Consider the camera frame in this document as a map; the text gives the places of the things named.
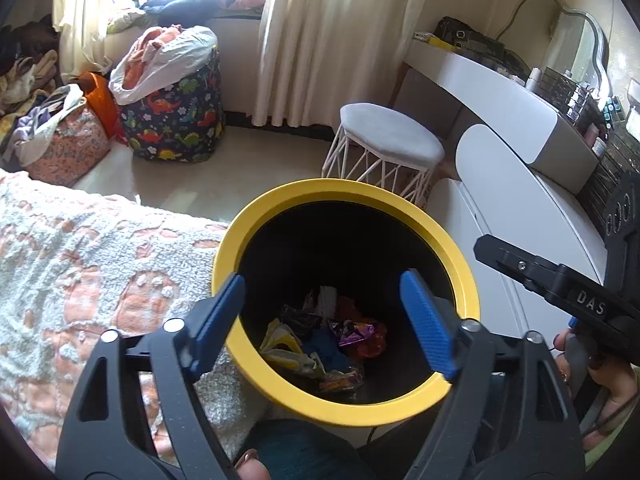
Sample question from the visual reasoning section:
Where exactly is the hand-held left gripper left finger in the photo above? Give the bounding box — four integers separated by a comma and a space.
55, 272, 247, 480

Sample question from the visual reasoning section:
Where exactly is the dinosaur print laundry basket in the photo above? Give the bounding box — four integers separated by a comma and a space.
120, 45, 226, 163

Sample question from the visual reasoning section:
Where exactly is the yellow box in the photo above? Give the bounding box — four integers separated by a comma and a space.
412, 31, 453, 50

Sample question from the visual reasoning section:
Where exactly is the white dressing table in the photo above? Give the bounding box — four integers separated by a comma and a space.
392, 40, 601, 196

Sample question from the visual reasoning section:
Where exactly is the white plastic bag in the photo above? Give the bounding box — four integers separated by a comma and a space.
109, 25, 219, 106

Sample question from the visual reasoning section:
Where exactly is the yellow rimmed black trash bin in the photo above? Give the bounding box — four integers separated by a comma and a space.
212, 177, 478, 428

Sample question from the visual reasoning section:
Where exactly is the dark handbag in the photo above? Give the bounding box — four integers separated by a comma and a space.
432, 16, 506, 61

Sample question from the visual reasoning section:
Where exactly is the blue foil wrapper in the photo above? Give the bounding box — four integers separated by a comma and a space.
302, 330, 351, 373

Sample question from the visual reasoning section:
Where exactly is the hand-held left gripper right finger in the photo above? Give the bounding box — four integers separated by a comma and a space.
399, 269, 586, 480

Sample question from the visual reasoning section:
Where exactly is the clear cosmetics organizer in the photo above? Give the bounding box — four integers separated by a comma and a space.
540, 66, 601, 121

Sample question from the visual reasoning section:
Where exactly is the yellow snack wrapper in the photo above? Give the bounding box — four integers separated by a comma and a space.
260, 317, 326, 378

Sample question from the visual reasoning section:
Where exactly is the pink and white floral blanket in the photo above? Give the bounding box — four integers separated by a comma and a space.
0, 167, 256, 471

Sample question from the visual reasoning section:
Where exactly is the pile of mixed clothes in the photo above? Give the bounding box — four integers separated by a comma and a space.
0, 20, 63, 116

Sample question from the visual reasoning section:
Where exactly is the row of cosmetic bottles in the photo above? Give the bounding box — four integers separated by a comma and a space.
597, 92, 640, 136

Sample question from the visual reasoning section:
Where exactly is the silver framed mirror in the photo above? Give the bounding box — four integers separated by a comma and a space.
547, 7, 611, 96

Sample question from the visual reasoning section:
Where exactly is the cream curtain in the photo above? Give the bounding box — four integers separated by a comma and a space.
52, 0, 151, 78
251, 0, 438, 128

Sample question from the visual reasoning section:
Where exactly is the orange snack wrapper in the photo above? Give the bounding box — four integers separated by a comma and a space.
317, 365, 366, 393

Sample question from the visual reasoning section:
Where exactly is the white wire frame stool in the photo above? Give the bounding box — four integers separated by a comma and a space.
321, 102, 446, 208

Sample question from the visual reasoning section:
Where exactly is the person's teal trouser leg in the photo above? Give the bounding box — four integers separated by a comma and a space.
235, 417, 376, 480

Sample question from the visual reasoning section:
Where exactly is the person's right hand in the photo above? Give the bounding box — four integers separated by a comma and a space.
554, 330, 640, 441

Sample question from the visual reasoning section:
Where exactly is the black drawer organizer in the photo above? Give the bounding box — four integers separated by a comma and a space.
582, 125, 640, 216

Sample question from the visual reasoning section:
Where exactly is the orange plastic bag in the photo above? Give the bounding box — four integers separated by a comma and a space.
77, 71, 128, 146

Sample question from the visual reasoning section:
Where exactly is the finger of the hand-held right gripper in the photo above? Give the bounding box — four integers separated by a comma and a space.
473, 234, 568, 306

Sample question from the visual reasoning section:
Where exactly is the orange clothes bundle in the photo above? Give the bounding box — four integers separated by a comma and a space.
122, 25, 181, 88

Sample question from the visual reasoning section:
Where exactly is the dark snack wrapper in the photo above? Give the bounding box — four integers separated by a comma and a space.
280, 302, 326, 331

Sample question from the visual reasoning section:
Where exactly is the white rounded cabinet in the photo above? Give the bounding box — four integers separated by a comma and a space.
427, 124, 608, 341

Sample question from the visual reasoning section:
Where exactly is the person's left hand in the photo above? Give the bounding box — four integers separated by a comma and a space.
234, 449, 273, 480

